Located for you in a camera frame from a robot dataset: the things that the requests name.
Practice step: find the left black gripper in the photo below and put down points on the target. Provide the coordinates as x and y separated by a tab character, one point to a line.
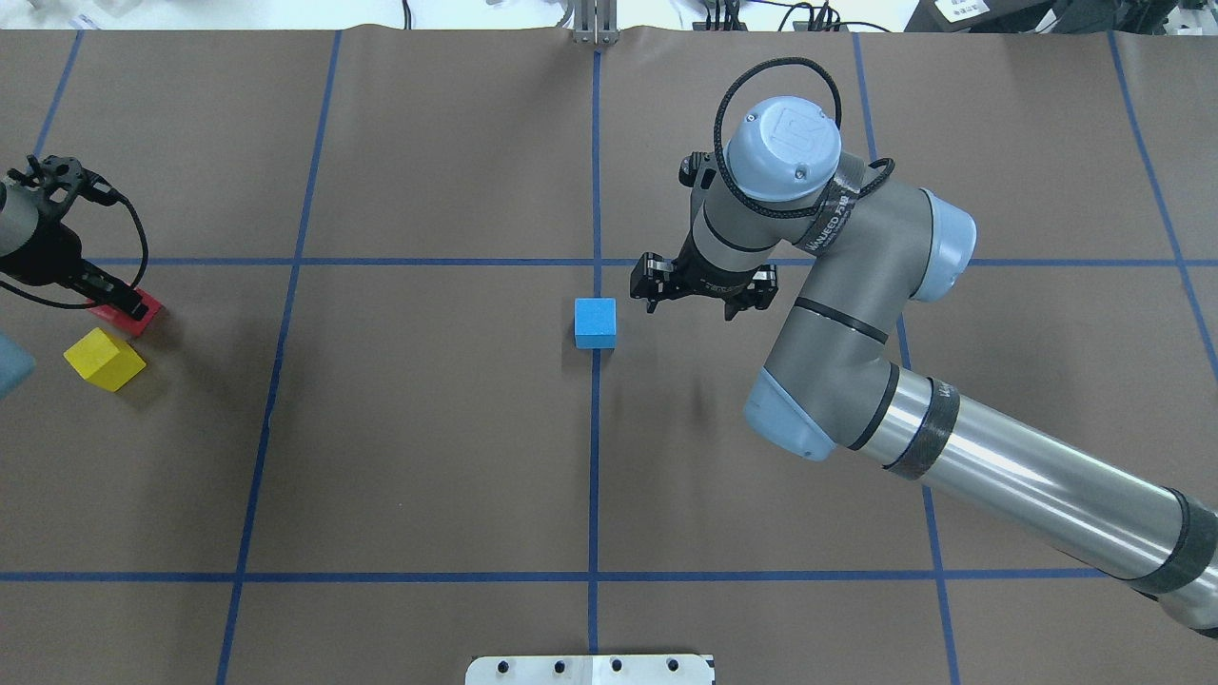
43	255

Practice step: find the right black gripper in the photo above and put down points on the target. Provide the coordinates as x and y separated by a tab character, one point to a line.
705	283

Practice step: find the blue wooden block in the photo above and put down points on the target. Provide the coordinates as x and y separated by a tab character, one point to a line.
595	323

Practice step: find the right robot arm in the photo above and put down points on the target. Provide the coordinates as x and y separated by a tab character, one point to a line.
878	243

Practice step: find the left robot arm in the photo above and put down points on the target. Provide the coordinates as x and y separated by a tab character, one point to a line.
21	215

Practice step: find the yellow wooden block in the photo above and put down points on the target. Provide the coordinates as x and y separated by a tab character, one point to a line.
104	360

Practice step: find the brown paper table cover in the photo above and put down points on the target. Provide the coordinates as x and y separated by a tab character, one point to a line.
366	450

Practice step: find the white mounting plate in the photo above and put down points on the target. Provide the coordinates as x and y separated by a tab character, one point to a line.
593	669

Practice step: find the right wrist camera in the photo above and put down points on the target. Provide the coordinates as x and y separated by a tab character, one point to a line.
698	171

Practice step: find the aluminium frame post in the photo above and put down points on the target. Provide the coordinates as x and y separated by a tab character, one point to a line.
593	22

